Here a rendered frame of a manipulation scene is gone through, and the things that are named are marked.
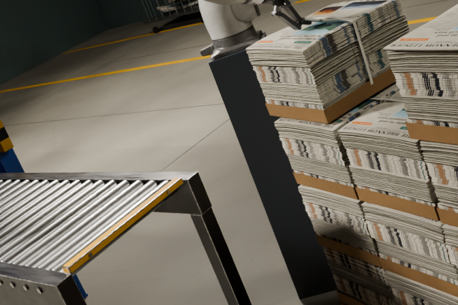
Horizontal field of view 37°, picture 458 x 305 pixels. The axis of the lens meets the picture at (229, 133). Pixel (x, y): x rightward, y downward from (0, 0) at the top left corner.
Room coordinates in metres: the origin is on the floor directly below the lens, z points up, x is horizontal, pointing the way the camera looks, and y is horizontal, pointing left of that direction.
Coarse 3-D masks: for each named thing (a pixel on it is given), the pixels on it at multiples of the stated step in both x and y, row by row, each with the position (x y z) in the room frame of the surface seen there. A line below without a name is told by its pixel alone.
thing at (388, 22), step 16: (368, 0) 2.01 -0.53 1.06; (384, 0) 1.94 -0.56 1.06; (320, 16) 2.04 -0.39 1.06; (336, 16) 1.96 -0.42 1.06; (352, 16) 1.88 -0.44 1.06; (368, 16) 1.85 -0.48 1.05; (384, 16) 1.88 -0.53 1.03; (400, 16) 1.91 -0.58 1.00; (368, 32) 1.85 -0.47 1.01; (384, 32) 1.87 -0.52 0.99; (400, 32) 1.90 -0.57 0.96; (384, 64) 1.87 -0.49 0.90
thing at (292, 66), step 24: (264, 48) 1.91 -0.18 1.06; (288, 48) 1.81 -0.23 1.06; (312, 48) 1.76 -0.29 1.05; (336, 48) 1.79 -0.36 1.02; (264, 72) 1.96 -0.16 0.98; (288, 72) 1.85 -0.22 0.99; (312, 72) 1.75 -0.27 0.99; (336, 72) 1.79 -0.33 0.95; (264, 96) 2.01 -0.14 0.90; (288, 96) 1.89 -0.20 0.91; (312, 96) 1.79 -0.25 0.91; (336, 96) 1.78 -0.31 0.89
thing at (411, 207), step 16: (304, 176) 1.92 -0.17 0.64; (336, 192) 1.79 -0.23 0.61; (352, 192) 1.72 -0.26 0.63; (368, 192) 1.66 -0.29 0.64; (400, 208) 1.57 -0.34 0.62; (416, 208) 1.51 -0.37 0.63; (432, 208) 1.46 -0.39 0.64; (448, 224) 1.42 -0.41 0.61; (320, 240) 1.95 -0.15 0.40; (352, 256) 1.82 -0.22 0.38; (368, 256) 1.75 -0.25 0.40; (400, 272) 1.64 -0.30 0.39; (416, 272) 1.58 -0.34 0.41; (448, 288) 1.48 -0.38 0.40; (352, 304) 1.91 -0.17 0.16
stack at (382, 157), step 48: (384, 96) 1.82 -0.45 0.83; (288, 144) 1.94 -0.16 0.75; (336, 144) 1.73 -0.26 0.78; (384, 144) 1.55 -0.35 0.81; (432, 144) 1.41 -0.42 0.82; (384, 192) 1.61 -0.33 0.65; (432, 192) 1.46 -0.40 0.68; (336, 240) 1.88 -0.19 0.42; (384, 240) 1.65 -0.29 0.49; (432, 240) 1.49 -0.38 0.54; (384, 288) 1.73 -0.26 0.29; (432, 288) 1.54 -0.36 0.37
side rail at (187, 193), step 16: (0, 176) 2.64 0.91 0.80; (16, 176) 2.55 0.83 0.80; (32, 176) 2.47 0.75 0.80; (48, 176) 2.39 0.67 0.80; (64, 176) 2.31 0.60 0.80; (80, 176) 2.24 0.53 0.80; (96, 176) 2.18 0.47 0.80; (112, 176) 2.11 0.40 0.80; (128, 176) 2.06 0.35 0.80; (144, 176) 2.00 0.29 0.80; (160, 176) 1.95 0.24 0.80; (176, 176) 1.90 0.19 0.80; (192, 176) 1.85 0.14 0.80; (176, 192) 1.89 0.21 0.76; (192, 192) 1.84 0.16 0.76; (160, 208) 1.96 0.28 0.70; (176, 208) 1.91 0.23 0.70; (192, 208) 1.86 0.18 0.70; (208, 208) 1.86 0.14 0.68
